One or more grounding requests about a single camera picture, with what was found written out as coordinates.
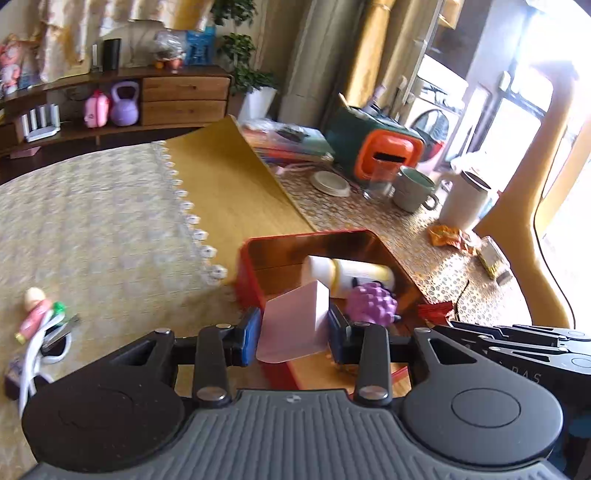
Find wooden media cabinet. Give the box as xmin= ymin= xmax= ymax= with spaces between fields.
xmin=0 ymin=65 xmax=234 ymax=155

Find white and yellow bottle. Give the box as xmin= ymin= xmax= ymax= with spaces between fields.
xmin=302 ymin=255 xmax=395 ymax=296

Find grey-green mug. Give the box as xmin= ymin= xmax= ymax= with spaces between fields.
xmin=392 ymin=167 xmax=439 ymax=213

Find pink doll figure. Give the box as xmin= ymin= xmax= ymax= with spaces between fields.
xmin=0 ymin=34 xmax=33 ymax=95

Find red tin box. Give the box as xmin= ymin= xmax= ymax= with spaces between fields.
xmin=235 ymin=229 xmax=455 ymax=402

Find white router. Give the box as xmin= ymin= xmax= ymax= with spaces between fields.
xmin=21 ymin=104 xmax=62 ymax=141

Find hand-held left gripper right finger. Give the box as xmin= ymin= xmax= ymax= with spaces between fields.
xmin=327 ymin=305 xmax=472 ymax=408

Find pink plastic stick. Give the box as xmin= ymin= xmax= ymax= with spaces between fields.
xmin=277 ymin=161 xmax=324 ymax=174

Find red snack packet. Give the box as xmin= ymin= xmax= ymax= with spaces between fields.
xmin=418 ymin=300 xmax=455 ymax=319

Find clear bag of fruit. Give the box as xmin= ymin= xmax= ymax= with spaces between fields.
xmin=152 ymin=30 xmax=188 ymax=72

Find tall potted plant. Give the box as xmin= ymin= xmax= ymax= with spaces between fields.
xmin=210 ymin=0 xmax=280 ymax=123

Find white jug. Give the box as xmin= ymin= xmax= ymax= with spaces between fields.
xmin=438 ymin=159 xmax=492 ymax=232

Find stack of books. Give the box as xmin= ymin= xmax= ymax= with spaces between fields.
xmin=240 ymin=117 xmax=335 ymax=164

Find washing machine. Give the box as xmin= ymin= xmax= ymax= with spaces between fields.
xmin=409 ymin=69 xmax=467 ymax=162

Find black cylinder speaker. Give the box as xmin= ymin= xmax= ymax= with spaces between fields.
xmin=102 ymin=38 xmax=122 ymax=71

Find pink tube with cream cap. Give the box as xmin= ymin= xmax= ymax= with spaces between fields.
xmin=14 ymin=287 xmax=54 ymax=343

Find covered standing air conditioner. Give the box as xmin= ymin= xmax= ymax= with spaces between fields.
xmin=277 ymin=0 xmax=356 ymax=121

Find round cream coaster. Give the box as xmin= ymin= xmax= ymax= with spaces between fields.
xmin=310 ymin=171 xmax=352 ymax=198

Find pink toy case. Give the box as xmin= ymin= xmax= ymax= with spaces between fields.
xmin=83 ymin=90 xmax=112 ymax=128

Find purple spiky toy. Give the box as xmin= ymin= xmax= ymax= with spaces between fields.
xmin=345 ymin=282 xmax=400 ymax=328

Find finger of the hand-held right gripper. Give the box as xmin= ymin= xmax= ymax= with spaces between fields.
xmin=485 ymin=345 xmax=591 ymax=368
xmin=450 ymin=320 xmax=591 ymax=346

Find clear glass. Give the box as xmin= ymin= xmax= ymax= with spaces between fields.
xmin=364 ymin=159 xmax=398 ymax=199

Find cream quilted table mat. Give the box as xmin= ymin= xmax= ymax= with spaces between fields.
xmin=0 ymin=141 xmax=241 ymax=467

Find yellow curtain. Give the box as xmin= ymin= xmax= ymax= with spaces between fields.
xmin=344 ymin=0 xmax=432 ymax=116

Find yellow and white packet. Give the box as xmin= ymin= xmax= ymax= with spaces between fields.
xmin=475 ymin=235 xmax=513 ymax=282

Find orange snack wrapper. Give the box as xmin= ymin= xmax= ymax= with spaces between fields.
xmin=427 ymin=224 xmax=481 ymax=252

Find blue printed box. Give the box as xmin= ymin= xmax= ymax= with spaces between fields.
xmin=185 ymin=25 xmax=217 ymax=65

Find white sunglasses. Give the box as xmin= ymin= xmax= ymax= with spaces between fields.
xmin=4 ymin=305 xmax=81 ymax=416

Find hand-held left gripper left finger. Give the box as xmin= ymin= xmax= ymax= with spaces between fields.
xmin=104 ymin=307 xmax=263 ymax=409

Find purple kettlebell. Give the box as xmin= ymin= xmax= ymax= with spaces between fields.
xmin=110 ymin=80 xmax=140 ymax=127

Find white scalloped panel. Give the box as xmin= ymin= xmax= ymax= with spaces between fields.
xmin=99 ymin=23 xmax=160 ymax=70

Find yellow chair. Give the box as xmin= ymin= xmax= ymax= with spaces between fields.
xmin=473 ymin=60 xmax=591 ymax=330

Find black cable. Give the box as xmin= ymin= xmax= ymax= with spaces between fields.
xmin=450 ymin=277 xmax=472 ymax=324

